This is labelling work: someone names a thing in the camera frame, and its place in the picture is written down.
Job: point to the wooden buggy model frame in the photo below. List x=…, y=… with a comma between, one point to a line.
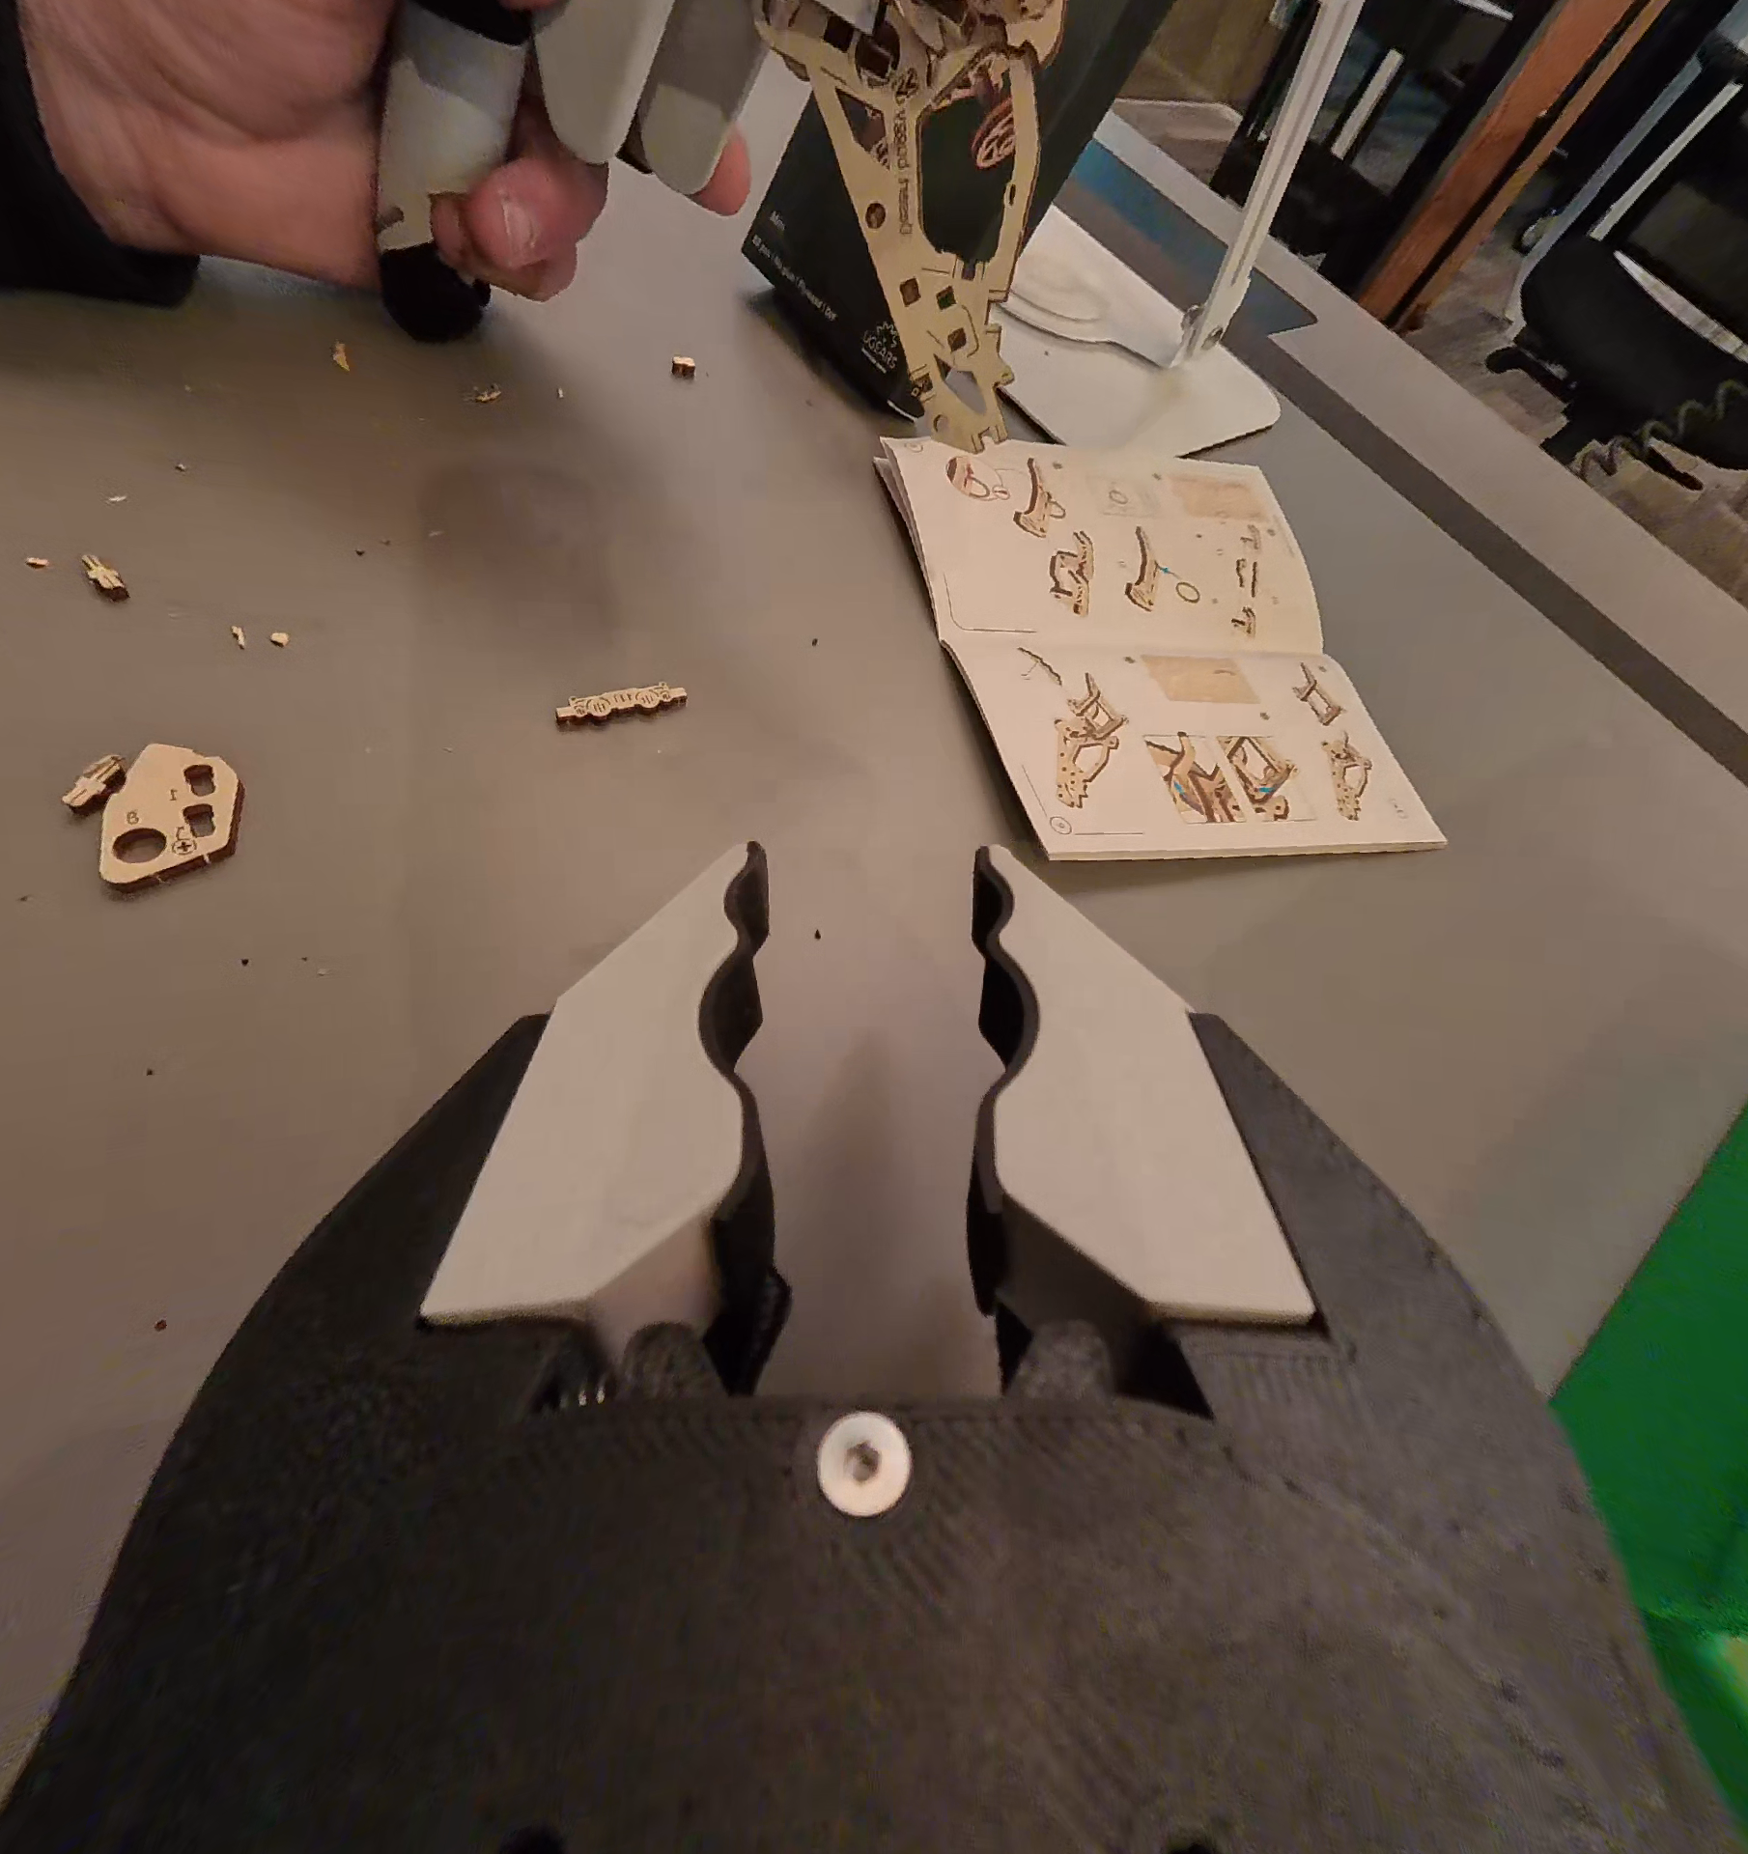
x=932, y=217

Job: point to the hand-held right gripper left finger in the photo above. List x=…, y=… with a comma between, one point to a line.
x=613, y=1131

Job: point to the green panel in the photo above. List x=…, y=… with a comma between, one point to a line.
x=1701, y=1376

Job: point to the dark model kit box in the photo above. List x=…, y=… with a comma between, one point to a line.
x=832, y=246

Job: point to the flat wooden plate part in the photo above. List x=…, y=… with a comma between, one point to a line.
x=165, y=826

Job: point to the brown wooden beam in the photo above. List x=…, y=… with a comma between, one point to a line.
x=1512, y=159

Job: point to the black office chair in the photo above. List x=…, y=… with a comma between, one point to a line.
x=1656, y=349

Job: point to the small long wooden part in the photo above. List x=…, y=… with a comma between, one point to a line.
x=621, y=704

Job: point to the tiny wooden connector part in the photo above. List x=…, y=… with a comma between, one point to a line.
x=107, y=577
x=92, y=785

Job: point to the assembly instruction booklet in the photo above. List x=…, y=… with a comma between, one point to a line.
x=1164, y=652

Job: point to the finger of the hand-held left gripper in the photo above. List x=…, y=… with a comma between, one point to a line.
x=592, y=80
x=695, y=125

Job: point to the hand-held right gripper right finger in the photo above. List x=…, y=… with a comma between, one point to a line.
x=1121, y=1131

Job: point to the person's left hand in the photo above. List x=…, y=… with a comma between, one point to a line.
x=223, y=130

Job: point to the white document stand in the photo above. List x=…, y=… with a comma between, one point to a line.
x=1179, y=378

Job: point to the person's left forearm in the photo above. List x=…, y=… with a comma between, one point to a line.
x=21, y=175

